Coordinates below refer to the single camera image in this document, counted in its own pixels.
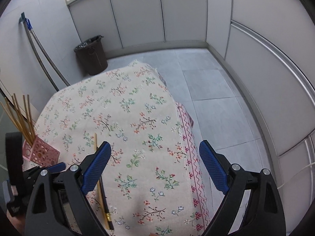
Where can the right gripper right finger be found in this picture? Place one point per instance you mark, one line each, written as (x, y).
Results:
(221, 171)

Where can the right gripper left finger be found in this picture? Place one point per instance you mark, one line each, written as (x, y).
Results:
(80, 179)

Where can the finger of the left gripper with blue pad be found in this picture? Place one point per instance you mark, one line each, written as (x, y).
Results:
(57, 168)

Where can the pink perforated plastic basket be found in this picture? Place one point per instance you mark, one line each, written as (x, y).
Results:
(40, 153)

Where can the loose bamboo chopstick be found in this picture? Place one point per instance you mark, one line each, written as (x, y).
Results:
(99, 188)

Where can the black chopstick gold band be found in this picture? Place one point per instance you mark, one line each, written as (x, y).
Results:
(106, 206)

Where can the chopsticks standing in basket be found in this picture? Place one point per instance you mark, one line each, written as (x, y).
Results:
(23, 122)

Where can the floral tablecloth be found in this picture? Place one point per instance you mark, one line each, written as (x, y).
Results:
(152, 181)

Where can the brown trash bin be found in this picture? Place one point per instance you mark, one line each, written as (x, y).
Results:
(91, 55)

